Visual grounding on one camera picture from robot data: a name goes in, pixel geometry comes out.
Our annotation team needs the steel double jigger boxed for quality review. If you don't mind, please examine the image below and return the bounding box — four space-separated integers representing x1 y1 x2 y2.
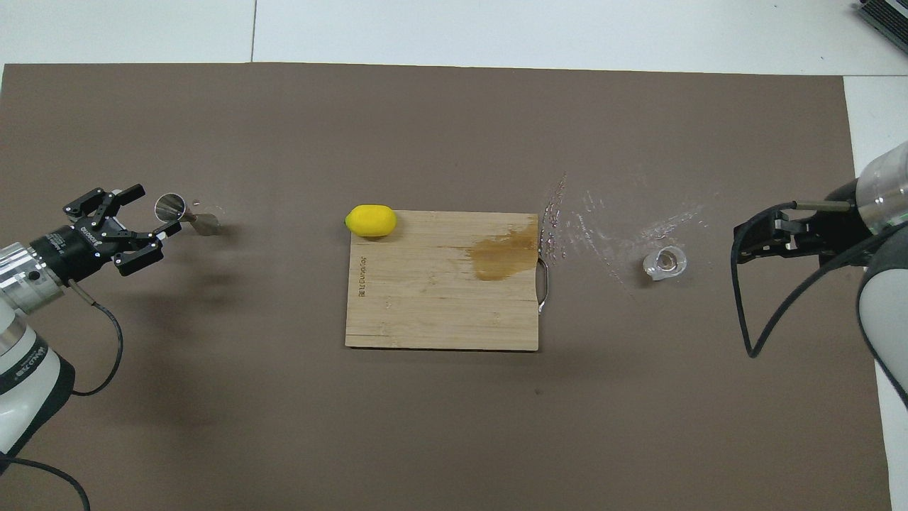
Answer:
154 192 223 236

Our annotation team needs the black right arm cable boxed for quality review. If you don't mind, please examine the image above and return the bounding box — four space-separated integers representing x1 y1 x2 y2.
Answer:
731 202 908 358

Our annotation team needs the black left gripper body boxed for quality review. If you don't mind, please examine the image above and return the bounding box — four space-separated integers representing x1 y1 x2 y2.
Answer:
30 219 127 283

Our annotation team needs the yellow lemon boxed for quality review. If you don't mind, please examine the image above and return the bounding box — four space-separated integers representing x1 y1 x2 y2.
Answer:
345 204 397 238

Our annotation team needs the grey laptop corner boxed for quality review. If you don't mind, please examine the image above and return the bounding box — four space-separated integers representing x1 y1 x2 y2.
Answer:
853 0 908 29

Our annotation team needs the wooden cutting board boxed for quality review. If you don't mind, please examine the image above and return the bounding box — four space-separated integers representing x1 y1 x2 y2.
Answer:
345 211 550 352

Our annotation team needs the brown table mat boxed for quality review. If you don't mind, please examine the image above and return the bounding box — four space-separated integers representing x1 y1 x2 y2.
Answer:
0 62 893 511

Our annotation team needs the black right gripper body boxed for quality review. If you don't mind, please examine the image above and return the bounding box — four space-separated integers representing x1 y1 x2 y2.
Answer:
809 181 872 258

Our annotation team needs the small clear glass cup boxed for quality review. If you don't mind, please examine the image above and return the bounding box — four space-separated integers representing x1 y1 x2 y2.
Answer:
643 246 687 281

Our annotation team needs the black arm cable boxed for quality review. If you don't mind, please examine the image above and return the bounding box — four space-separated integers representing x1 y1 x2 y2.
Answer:
0 279 125 511
731 202 908 358

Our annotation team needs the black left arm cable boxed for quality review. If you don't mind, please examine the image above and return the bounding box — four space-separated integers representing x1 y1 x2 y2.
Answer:
0 279 125 511

